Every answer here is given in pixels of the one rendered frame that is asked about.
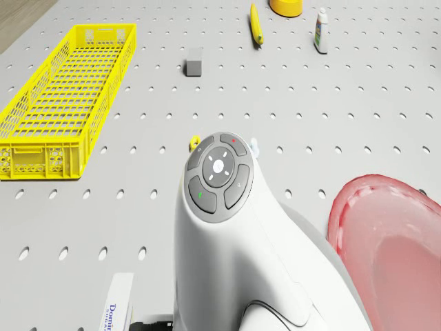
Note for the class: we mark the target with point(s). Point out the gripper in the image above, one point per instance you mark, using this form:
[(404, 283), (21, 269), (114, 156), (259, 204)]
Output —
[(151, 326)]

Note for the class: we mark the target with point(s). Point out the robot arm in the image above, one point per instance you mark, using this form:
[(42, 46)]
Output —
[(234, 255)]

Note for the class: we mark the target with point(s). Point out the white and yellow carton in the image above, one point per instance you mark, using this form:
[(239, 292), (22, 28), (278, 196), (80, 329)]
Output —
[(117, 300)]

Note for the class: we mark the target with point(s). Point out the small yellow piece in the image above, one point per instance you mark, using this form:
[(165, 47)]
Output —
[(193, 145)]

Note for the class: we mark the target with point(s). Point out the yellow basket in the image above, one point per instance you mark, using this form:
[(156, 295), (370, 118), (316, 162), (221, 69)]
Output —
[(44, 162)]

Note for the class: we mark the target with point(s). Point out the red plate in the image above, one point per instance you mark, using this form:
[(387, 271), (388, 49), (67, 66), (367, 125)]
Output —
[(396, 262)]

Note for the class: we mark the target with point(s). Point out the grey cube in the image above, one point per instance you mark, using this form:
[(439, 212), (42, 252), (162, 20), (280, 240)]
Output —
[(193, 63)]

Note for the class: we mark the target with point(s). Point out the banana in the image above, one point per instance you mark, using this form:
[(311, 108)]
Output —
[(255, 24)]

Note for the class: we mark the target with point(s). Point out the small white bottle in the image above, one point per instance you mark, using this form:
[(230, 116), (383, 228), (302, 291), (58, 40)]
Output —
[(321, 34)]

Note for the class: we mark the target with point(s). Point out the yellow bowl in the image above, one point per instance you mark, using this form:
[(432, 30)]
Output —
[(286, 7)]

